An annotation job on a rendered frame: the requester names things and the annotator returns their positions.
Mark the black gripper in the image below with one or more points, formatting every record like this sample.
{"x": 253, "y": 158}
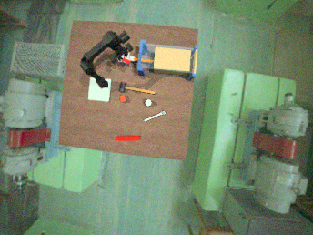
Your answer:
{"x": 120, "y": 52}

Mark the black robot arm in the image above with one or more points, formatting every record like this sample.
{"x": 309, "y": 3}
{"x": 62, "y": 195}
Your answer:
{"x": 111, "y": 40}

